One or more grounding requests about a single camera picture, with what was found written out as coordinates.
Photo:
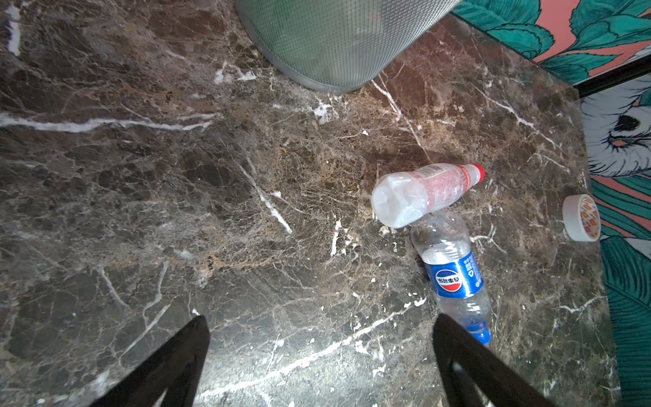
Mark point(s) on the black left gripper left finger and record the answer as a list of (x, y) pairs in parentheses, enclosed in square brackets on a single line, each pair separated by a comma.
[(170, 376)]

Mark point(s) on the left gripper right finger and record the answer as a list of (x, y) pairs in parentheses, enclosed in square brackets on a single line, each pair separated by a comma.
[(466, 367)]

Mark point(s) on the small bottle blue label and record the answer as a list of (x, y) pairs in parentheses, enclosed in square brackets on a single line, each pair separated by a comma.
[(443, 243)]

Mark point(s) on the clear bottle red cap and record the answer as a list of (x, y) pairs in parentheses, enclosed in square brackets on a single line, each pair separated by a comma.
[(401, 198)]

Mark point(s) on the roll of clear tape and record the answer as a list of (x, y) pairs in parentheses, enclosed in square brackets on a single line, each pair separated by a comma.
[(581, 218)]

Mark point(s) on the black right corner post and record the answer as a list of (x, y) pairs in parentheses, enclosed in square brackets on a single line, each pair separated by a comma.
[(609, 79)]

